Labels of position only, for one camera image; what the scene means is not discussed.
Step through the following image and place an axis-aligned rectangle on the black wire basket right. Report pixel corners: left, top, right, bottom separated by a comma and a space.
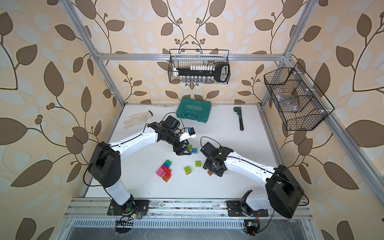
264, 63, 335, 131

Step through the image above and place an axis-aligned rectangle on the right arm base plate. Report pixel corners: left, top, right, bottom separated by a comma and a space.
226, 200, 269, 218

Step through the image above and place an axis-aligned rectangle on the small circuit board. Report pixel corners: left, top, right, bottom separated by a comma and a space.
115, 213, 141, 234
244, 220, 260, 237

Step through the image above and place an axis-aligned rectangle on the black white socket tool set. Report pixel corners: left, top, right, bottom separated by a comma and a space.
168, 62, 231, 84

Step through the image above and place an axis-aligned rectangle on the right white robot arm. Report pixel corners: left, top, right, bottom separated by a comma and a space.
201, 143, 305, 219

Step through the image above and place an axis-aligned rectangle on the small circuit board left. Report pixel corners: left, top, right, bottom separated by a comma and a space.
115, 213, 141, 234

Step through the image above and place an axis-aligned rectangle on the black wire basket centre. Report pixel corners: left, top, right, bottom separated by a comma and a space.
168, 48, 231, 85

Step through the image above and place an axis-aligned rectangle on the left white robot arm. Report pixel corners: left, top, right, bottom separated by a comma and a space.
87, 116, 196, 208

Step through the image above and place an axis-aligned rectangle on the green plastic tool case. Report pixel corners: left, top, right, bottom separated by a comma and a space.
176, 98, 212, 123

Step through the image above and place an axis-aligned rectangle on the pink lego brick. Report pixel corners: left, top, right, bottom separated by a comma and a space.
156, 168, 166, 178

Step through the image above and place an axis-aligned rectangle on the black wire basket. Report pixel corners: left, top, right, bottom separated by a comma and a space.
168, 48, 231, 85
264, 63, 335, 131

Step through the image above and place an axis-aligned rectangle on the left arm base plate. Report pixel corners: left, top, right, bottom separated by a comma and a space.
107, 199, 150, 216

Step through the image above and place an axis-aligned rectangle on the aluminium front rail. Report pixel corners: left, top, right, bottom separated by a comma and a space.
64, 197, 313, 220

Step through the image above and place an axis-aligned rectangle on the plastic bag in basket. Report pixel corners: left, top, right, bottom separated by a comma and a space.
274, 88, 300, 112

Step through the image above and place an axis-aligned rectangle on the lime green small lego brick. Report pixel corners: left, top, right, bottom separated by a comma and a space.
184, 166, 192, 175

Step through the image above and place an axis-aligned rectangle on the small circuit board right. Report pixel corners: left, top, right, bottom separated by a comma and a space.
244, 220, 260, 237

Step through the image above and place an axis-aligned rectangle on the green black wrench tool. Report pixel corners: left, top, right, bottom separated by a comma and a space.
234, 107, 244, 131

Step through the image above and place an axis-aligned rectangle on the aluminium frame top bar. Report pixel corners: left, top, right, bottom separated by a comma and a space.
95, 52, 289, 62

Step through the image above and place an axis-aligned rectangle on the red long lego brick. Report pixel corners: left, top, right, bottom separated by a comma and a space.
161, 165, 172, 175

